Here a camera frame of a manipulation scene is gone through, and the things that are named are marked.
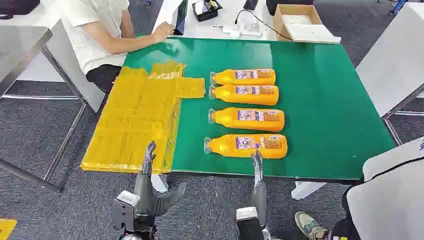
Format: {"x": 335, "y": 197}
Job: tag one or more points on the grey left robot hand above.
{"x": 144, "y": 195}

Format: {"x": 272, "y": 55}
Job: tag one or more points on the person's hand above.
{"x": 163, "y": 31}

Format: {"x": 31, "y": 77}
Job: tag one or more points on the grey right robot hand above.
{"x": 260, "y": 202}

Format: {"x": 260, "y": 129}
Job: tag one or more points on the orange drink bottle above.
{"x": 225, "y": 146}
{"x": 228, "y": 119}
{"x": 228, "y": 76}
{"x": 228, "y": 94}

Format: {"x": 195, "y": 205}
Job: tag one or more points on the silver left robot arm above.
{"x": 139, "y": 228}

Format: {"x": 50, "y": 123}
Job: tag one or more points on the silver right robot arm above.
{"x": 248, "y": 230}

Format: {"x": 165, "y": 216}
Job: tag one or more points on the white table leg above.
{"x": 306, "y": 190}
{"x": 160, "y": 184}

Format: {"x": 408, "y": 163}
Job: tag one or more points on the black tablet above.
{"x": 181, "y": 16}

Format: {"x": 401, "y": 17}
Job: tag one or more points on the black tray box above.
{"x": 205, "y": 13}

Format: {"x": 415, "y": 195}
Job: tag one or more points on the person's shoe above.
{"x": 309, "y": 225}

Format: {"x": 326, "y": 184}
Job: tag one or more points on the white desk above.
{"x": 228, "y": 20}

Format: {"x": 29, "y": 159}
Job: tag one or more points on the yellow plastic sheet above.
{"x": 132, "y": 126}

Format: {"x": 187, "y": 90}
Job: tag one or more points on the seated person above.
{"x": 89, "y": 39}

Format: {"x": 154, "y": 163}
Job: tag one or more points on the clear plastic cup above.
{"x": 252, "y": 22}

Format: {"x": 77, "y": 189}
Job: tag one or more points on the white side panel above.
{"x": 69, "y": 66}

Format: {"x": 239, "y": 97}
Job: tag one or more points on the brown cardboard box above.
{"x": 280, "y": 23}

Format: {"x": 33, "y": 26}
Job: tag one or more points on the standing person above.
{"x": 391, "y": 198}

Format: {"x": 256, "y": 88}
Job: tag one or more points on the yellow floor marker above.
{"x": 6, "y": 229}

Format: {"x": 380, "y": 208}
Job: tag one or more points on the steel bench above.
{"x": 20, "y": 49}

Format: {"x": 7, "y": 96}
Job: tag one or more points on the white side table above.
{"x": 391, "y": 59}

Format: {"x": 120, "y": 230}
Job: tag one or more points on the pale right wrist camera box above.
{"x": 246, "y": 213}

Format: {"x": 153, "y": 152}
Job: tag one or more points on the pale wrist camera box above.
{"x": 246, "y": 213}
{"x": 124, "y": 208}

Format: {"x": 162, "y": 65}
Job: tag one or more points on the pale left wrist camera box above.
{"x": 124, "y": 208}

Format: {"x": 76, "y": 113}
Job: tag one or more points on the grey metal bench frame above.
{"x": 64, "y": 142}

